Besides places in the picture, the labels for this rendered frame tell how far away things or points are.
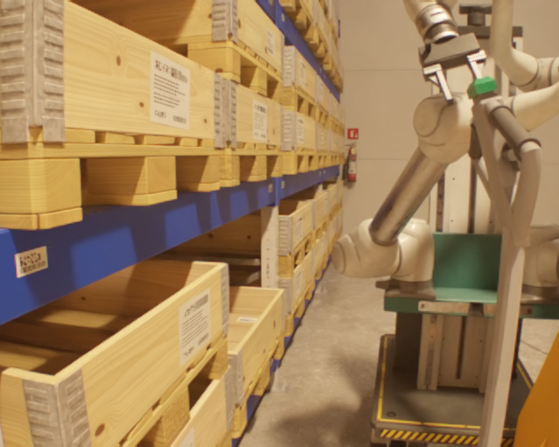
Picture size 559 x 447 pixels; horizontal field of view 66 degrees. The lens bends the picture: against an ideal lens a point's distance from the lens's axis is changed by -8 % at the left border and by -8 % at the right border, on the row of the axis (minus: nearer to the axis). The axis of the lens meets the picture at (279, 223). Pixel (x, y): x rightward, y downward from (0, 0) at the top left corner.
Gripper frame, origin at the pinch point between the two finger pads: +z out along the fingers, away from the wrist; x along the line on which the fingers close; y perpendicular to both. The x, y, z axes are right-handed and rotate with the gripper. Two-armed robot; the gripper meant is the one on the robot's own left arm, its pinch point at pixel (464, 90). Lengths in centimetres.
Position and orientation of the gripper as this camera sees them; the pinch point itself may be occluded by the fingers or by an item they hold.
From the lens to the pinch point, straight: 107.6
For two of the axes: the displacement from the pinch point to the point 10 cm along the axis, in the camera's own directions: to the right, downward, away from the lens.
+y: -3.2, -3.5, -8.8
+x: 9.4, -2.4, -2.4
